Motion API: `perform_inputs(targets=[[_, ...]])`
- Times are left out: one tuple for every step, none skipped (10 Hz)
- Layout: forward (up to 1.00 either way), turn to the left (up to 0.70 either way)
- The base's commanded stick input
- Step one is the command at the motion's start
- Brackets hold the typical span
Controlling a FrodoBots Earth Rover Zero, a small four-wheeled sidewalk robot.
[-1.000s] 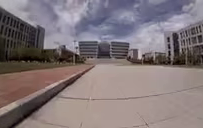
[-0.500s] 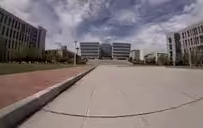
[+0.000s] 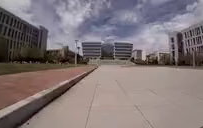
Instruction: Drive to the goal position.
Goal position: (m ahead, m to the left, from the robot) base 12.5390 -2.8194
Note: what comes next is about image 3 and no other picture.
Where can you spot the wide stone steps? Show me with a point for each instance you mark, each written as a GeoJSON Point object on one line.
{"type": "Point", "coordinates": [110, 62]}

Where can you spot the large grey building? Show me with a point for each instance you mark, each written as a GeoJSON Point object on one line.
{"type": "Point", "coordinates": [12, 31]}

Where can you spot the low pale building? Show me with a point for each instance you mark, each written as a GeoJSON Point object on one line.
{"type": "Point", "coordinates": [159, 57]}

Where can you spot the pale concrete kerb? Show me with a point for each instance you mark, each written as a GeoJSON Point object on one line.
{"type": "Point", "coordinates": [39, 100]}

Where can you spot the group of trees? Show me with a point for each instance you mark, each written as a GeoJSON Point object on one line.
{"type": "Point", "coordinates": [27, 54]}

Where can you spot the grass strip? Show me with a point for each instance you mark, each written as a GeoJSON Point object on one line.
{"type": "Point", "coordinates": [22, 68]}

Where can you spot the pale concrete slab plaza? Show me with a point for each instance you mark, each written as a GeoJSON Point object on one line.
{"type": "Point", "coordinates": [139, 93]}

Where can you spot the small pale building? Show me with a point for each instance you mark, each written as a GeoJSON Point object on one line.
{"type": "Point", "coordinates": [137, 54]}

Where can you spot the low brown building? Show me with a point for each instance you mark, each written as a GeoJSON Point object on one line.
{"type": "Point", "coordinates": [63, 53]}

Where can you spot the lamp pole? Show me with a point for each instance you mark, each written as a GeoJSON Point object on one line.
{"type": "Point", "coordinates": [76, 55]}

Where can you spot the white building with windows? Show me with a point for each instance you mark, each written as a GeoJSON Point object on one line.
{"type": "Point", "coordinates": [195, 40]}

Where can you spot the striped twin-block building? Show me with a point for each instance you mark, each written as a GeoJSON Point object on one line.
{"type": "Point", "coordinates": [92, 50]}

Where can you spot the red brick path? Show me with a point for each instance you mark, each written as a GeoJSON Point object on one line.
{"type": "Point", "coordinates": [15, 85]}

